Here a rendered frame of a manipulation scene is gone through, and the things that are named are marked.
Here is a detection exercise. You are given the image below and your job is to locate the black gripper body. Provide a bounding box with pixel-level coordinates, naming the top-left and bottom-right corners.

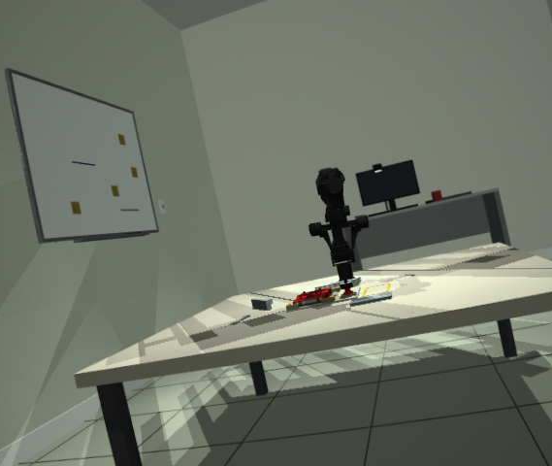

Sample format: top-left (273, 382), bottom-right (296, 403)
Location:
top-left (308, 202), bottom-right (370, 236)

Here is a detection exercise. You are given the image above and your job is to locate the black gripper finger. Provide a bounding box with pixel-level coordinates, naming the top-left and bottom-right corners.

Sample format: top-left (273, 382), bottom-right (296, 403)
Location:
top-left (351, 224), bottom-right (361, 250)
top-left (318, 230), bottom-right (333, 253)

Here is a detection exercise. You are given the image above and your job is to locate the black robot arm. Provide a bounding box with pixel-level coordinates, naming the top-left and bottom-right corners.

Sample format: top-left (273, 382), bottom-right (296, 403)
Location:
top-left (315, 167), bottom-right (356, 282)

